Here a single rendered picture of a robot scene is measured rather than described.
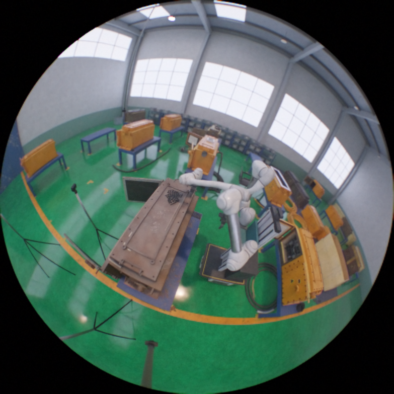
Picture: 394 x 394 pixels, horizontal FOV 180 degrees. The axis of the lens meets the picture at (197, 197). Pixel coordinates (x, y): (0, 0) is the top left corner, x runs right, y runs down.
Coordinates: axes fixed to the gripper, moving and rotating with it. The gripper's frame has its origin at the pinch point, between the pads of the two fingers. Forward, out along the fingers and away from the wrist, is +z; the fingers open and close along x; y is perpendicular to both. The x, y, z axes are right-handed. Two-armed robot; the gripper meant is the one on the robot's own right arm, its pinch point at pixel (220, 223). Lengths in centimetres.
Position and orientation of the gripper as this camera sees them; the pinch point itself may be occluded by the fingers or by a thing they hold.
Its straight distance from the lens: 165.6
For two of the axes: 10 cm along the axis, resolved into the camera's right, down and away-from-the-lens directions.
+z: -2.6, 7.0, 6.7
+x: 2.5, -6.2, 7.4
